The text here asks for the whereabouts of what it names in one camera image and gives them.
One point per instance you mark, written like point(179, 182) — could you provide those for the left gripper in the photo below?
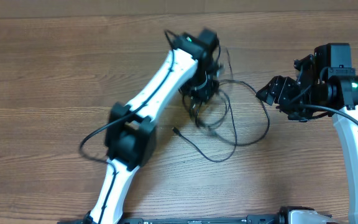
point(206, 94)

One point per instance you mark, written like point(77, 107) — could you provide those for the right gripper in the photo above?
point(274, 91)

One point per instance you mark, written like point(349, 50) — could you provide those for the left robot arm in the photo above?
point(131, 131)

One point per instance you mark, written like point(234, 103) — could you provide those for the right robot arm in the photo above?
point(326, 85)

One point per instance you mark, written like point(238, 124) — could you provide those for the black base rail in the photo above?
point(250, 219)

